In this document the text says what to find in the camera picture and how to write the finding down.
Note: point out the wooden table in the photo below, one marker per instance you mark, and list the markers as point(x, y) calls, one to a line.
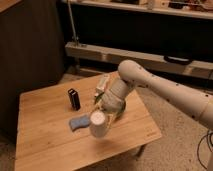
point(45, 141)

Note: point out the black eraser block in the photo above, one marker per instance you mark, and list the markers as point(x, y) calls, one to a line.
point(74, 99)

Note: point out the green bowl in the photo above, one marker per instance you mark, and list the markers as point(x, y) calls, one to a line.
point(111, 103)

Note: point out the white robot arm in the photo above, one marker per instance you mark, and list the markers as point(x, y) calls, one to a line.
point(196, 104)

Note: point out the blue sponge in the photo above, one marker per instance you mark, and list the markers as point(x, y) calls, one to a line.
point(79, 122)

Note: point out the metal shelf rack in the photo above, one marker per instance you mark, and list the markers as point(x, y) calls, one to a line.
point(112, 32)

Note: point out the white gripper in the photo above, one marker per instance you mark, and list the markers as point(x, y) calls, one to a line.
point(119, 88)

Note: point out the black handle on rail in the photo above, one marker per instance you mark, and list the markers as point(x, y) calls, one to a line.
point(177, 61)

